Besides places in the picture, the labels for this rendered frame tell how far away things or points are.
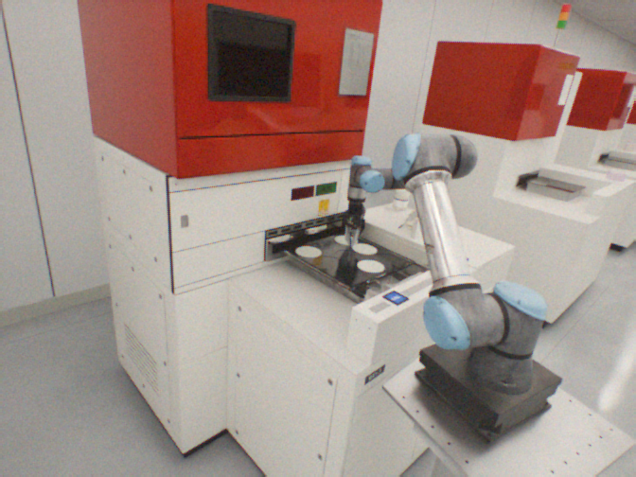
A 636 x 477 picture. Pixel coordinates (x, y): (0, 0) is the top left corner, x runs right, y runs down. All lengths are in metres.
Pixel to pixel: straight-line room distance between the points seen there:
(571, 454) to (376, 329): 0.50
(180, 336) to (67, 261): 1.52
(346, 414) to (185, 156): 0.85
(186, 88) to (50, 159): 1.62
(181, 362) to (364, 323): 0.75
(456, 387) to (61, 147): 2.35
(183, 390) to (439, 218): 1.14
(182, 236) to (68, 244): 1.60
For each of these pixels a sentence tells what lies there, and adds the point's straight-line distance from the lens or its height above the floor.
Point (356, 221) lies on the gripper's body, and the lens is 1.55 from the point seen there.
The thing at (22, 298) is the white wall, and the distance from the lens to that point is 2.97.
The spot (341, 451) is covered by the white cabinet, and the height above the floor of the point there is 0.53.
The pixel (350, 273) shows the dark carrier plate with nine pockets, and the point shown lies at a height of 0.90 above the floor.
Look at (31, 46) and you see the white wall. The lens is 2.65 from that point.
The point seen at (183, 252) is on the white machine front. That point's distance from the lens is 1.37.
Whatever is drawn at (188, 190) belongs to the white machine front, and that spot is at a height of 1.17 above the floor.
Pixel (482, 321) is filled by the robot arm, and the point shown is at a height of 1.10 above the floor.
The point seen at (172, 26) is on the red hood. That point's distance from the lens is 1.19.
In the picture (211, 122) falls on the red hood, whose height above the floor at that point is 1.38.
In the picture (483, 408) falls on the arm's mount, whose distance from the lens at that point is 1.05.
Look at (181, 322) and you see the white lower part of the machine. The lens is 1.50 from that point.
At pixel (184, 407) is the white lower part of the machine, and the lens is 1.75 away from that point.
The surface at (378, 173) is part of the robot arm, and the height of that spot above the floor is 1.24.
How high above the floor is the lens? 1.55
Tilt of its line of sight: 23 degrees down
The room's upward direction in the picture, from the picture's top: 6 degrees clockwise
